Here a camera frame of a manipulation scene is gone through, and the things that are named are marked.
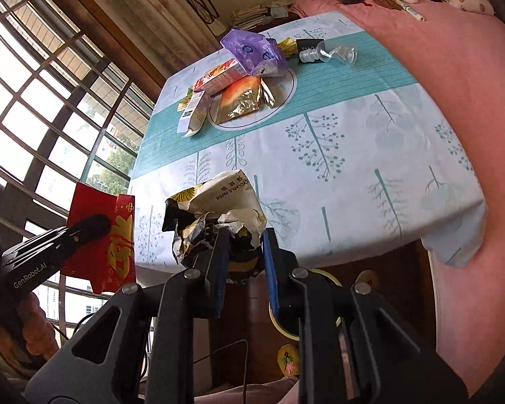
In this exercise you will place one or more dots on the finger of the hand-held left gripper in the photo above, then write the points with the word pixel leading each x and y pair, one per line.
pixel 88 226

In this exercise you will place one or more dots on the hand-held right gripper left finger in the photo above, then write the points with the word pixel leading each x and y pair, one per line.
pixel 218 269

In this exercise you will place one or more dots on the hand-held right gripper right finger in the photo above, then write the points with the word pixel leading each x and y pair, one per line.
pixel 271 273

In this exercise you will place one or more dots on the red gold paper envelope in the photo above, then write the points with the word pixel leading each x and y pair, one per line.
pixel 118 240

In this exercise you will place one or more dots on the blue bin with yellow rim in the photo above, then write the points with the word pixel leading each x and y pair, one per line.
pixel 284 329

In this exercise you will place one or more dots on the yellow black paper bag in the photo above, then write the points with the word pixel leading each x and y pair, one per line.
pixel 227 197

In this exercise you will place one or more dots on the person's left hand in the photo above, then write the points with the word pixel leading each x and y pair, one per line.
pixel 35 324

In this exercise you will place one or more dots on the yellow embroidered slipper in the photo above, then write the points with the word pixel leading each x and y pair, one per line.
pixel 288 360
pixel 367 280

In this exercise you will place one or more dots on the tree printed tablecloth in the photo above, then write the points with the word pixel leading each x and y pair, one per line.
pixel 341 155

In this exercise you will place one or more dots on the metal window grille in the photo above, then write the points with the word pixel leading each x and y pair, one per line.
pixel 38 92

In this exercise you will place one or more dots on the small white carton box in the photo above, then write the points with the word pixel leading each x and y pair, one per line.
pixel 193 113

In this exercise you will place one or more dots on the small yellow wrapper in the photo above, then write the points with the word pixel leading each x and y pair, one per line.
pixel 184 102

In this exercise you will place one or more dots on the gold foil snack bag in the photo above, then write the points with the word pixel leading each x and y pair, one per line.
pixel 242 101

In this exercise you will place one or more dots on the red snack box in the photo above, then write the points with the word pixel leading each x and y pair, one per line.
pixel 219 76

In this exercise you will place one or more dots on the crushed clear plastic bottle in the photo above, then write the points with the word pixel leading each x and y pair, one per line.
pixel 311 55

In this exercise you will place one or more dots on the purple plastic bag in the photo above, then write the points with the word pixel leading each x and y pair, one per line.
pixel 248 48

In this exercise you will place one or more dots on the yellow foil wrapper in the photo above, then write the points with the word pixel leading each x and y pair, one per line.
pixel 285 45

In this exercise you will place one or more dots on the black packet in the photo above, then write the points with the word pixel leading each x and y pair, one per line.
pixel 305 46

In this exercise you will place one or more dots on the beige curtain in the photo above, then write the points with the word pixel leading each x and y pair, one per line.
pixel 164 8

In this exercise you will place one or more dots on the stack of papers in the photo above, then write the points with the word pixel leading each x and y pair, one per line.
pixel 252 14

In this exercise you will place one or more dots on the pink bed sheet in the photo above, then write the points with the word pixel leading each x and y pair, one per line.
pixel 467 71

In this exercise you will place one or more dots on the white rolled paper tube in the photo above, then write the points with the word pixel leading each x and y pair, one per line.
pixel 412 11

